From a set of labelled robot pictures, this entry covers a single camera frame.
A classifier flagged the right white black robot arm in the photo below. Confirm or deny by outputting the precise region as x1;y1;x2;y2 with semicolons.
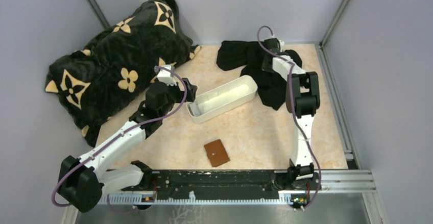
261;37;320;190

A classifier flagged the white slotted cable duct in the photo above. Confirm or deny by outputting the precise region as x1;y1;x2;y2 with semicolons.
98;192;293;206

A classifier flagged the black cloth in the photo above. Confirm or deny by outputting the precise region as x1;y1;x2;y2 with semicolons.
216;40;286;110

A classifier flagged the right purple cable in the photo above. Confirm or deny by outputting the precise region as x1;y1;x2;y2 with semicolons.
257;26;322;211

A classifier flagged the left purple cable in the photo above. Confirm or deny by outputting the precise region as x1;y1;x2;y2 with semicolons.
51;66;188;208

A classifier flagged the black floral plush pillow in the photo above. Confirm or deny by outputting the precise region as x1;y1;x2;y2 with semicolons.
44;0;201;147

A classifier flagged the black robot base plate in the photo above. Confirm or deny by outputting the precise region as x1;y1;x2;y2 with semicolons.
121;169;321;201

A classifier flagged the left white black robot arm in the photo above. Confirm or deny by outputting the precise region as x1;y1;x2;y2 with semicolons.
51;65;198;213

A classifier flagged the brown leather card holder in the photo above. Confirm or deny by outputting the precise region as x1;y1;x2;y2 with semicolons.
204;139;230;167

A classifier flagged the aluminium frame rail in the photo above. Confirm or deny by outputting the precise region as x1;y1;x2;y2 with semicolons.
315;42;376;193

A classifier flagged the purple cable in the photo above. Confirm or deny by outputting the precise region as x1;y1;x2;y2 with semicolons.
51;66;188;208
257;26;322;211

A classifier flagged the white oblong plastic tray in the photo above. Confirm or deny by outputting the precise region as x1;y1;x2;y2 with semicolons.
187;76;258;124

